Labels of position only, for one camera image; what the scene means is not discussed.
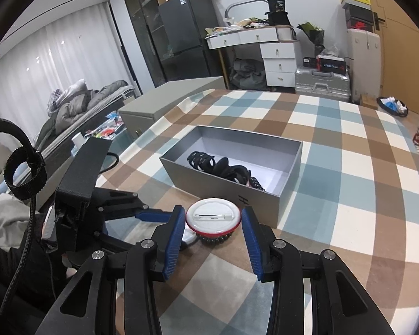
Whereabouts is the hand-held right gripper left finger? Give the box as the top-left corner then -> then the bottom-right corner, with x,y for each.
35,205 -> 187,335

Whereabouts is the white cabinet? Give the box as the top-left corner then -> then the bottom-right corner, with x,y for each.
346,28 -> 385,103

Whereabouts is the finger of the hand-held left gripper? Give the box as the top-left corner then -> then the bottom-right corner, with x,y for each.
99,231 -> 140,252
91,187 -> 174,224

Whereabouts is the grey cloth bundle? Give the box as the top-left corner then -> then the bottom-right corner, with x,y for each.
228,59 -> 268,90

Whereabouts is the dark wrapped flower bouquet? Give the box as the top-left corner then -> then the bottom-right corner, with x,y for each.
297,21 -> 326,56

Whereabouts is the colourful packets pile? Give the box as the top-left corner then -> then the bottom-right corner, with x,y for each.
84,115 -> 126,141

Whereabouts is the white desk with drawers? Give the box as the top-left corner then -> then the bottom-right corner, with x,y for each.
205,25 -> 298,88

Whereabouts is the grey metal tube frame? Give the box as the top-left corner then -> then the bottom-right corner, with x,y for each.
224,0 -> 271,20

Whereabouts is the white curtain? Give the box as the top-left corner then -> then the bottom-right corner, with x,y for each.
0,0 -> 140,147

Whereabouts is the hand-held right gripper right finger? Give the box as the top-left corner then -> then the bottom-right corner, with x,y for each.
240,206 -> 395,335

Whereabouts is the round white pin badge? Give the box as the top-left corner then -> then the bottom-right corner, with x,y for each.
185,198 -> 244,235

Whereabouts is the silver suitcase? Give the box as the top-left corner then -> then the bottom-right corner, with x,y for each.
294,67 -> 351,104

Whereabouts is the pile of papers and packets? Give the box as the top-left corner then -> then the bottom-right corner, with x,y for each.
205,17 -> 269,39

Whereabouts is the black beaded bracelet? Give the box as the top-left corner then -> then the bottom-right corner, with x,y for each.
196,232 -> 236,248

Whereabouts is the plaid tablecloth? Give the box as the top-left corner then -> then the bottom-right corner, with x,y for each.
98,89 -> 419,335

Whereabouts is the black trash bag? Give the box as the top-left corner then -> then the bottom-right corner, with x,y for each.
376,96 -> 409,117

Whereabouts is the bed with grey quilts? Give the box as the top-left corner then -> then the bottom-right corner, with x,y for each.
33,78 -> 142,154

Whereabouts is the glass display cabinet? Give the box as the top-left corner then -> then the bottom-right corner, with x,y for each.
122,0 -> 168,93

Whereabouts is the black hair claw clip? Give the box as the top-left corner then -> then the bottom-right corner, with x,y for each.
187,151 -> 218,174

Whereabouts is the dark grey refrigerator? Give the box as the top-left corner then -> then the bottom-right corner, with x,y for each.
158,0 -> 227,88

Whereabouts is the red black shoe box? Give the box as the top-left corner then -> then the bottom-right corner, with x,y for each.
347,17 -> 376,30

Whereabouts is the wooden door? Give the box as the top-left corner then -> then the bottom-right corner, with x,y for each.
356,0 -> 419,116

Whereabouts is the grey cardboard box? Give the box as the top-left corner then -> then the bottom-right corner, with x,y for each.
159,125 -> 303,229

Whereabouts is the black spiral hair tie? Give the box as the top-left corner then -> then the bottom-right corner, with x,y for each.
248,176 -> 266,192

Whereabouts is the grey storage box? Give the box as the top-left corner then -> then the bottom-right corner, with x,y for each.
118,76 -> 225,140

